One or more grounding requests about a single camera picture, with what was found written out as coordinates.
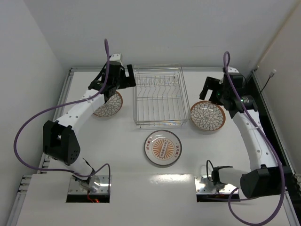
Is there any black usb cable wall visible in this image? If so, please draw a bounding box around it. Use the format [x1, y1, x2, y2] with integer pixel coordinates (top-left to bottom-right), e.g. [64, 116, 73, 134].
[259, 69, 277, 95]

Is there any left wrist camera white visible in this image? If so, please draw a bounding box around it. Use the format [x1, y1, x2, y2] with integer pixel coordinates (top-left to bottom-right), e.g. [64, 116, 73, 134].
[110, 53, 123, 65]

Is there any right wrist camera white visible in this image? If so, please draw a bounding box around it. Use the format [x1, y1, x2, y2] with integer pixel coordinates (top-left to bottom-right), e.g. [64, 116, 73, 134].
[228, 66, 239, 73]

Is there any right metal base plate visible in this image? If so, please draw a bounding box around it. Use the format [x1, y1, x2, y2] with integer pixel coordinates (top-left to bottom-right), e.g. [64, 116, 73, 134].
[194, 175, 236, 195]

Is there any chrome wire dish rack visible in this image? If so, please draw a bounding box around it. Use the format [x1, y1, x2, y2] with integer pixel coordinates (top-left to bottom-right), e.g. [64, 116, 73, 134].
[133, 64, 190, 128]

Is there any floral plate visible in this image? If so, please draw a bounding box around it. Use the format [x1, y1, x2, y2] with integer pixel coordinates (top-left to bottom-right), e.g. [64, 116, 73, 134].
[93, 91, 123, 118]
[190, 100, 226, 134]

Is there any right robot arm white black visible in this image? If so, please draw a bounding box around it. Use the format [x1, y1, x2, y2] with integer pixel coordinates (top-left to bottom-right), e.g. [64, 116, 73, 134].
[199, 72, 291, 199]

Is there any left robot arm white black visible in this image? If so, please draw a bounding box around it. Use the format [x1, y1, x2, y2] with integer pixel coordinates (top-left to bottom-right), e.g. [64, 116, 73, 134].
[43, 60, 136, 193]

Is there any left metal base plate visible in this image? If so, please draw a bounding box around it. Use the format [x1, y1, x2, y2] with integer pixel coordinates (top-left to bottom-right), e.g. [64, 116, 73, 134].
[68, 175, 111, 195]

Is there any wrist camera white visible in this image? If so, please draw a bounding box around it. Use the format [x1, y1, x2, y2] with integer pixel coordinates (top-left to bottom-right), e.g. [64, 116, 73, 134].
[228, 66, 239, 73]
[110, 53, 123, 65]

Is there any orange sunburst plate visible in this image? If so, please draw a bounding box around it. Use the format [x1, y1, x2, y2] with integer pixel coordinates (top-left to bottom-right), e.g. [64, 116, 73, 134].
[143, 129, 182, 167]

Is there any metal base plate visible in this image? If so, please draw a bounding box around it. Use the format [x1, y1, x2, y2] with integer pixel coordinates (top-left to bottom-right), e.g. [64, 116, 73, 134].
[68, 175, 111, 195]
[194, 175, 236, 195]

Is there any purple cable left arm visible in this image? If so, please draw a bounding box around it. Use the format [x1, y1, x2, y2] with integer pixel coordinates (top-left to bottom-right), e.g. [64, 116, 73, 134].
[13, 39, 111, 178]

